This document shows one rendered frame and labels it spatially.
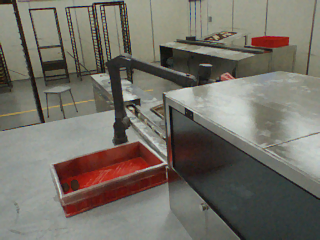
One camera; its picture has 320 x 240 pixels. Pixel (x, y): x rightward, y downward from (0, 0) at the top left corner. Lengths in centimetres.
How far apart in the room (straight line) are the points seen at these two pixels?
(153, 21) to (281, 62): 509
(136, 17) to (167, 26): 105
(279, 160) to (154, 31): 889
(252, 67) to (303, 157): 408
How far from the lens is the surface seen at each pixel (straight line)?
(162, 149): 158
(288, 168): 55
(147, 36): 927
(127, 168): 151
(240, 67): 449
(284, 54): 521
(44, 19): 870
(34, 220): 132
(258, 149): 60
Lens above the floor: 157
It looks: 21 degrees down
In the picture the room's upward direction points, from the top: 4 degrees counter-clockwise
